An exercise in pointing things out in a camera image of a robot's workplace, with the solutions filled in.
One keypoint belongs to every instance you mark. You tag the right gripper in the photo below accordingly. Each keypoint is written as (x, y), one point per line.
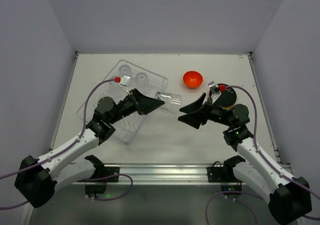
(206, 112)

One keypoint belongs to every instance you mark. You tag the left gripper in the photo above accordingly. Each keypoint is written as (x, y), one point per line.
(135, 102)

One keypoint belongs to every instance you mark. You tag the clear cup front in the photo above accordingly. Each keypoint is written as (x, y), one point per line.
(172, 102)

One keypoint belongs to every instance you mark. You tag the clear cup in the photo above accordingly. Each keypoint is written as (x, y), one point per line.
(172, 102)
(124, 70)
(142, 81)

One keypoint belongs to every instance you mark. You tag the orange bowl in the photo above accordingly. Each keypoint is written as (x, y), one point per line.
(192, 79)

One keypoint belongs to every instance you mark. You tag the black plate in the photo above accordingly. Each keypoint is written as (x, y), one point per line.
(227, 98)

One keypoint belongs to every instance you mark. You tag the yellow patterned plate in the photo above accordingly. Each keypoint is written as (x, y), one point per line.
(228, 107)

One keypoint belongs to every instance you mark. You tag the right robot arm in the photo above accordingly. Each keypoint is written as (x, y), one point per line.
(288, 198)

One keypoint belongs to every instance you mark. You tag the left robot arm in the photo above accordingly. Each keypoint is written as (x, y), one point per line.
(39, 178)

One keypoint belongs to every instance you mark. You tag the clear cup right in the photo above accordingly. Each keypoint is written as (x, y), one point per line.
(142, 81)

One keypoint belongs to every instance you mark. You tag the clear cup back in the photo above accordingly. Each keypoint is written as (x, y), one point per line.
(124, 70)

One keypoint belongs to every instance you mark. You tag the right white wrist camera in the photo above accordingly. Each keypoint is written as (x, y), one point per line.
(216, 90)

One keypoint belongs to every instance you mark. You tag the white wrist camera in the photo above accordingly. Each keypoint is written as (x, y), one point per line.
(124, 81)
(216, 90)

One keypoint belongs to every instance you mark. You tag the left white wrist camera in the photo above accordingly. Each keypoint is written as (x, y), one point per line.
(124, 81)

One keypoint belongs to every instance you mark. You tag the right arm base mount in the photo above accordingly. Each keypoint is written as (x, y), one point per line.
(222, 173)

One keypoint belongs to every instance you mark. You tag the aluminium rail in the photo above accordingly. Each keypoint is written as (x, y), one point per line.
(190, 174)

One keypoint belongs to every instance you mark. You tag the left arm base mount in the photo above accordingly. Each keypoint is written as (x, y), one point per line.
(94, 190)

